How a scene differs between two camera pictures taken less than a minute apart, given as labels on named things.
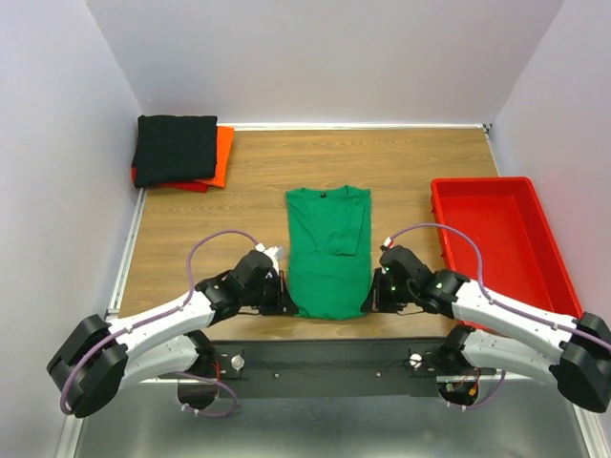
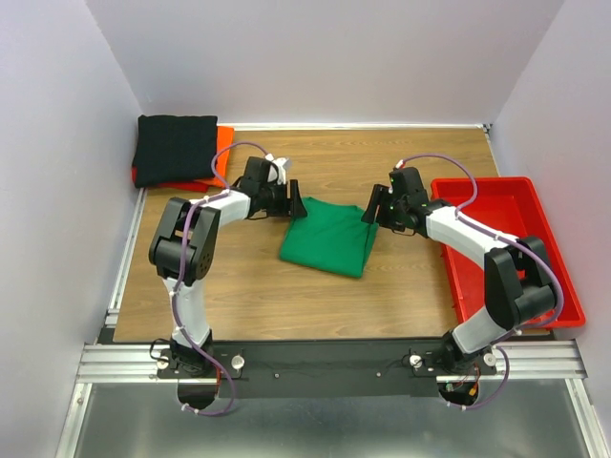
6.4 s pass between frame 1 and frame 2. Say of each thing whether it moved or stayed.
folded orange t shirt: stayed
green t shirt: moved
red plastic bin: stayed
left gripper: moved
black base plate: stayed
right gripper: moved
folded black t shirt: stayed
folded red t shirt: stayed
